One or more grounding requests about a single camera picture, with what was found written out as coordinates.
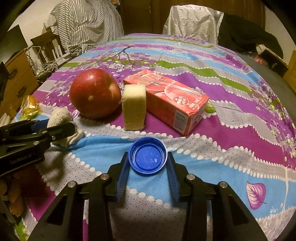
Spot pink juice carton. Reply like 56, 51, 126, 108
123, 69, 209, 136

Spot white crumpled cloth cover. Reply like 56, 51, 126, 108
163, 4, 224, 45

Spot white tissue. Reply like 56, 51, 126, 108
47, 107, 84, 148

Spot wooden bed headboard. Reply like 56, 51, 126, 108
283, 50, 296, 92

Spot black cloth pile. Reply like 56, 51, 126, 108
218, 13, 283, 58

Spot yellow snack wrapper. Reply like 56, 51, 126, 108
19, 95, 42, 121

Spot white cable tangle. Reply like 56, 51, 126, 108
24, 45, 77, 79

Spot dark grey mattress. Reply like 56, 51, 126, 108
237, 53, 295, 115

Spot dark wooden door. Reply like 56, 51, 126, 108
120, 0, 153, 35

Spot blue bottle cap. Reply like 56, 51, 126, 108
128, 137, 168, 175

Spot red apple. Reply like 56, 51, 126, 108
69, 68, 121, 119

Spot wooden chair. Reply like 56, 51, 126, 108
31, 30, 65, 63

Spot wooden drawer dresser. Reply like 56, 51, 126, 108
1, 50, 39, 118

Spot black television screen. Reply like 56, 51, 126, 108
0, 25, 28, 64

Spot yellow sponge block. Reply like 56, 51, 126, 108
121, 84, 147, 131

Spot striped grey cloth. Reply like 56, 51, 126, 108
44, 1, 124, 53

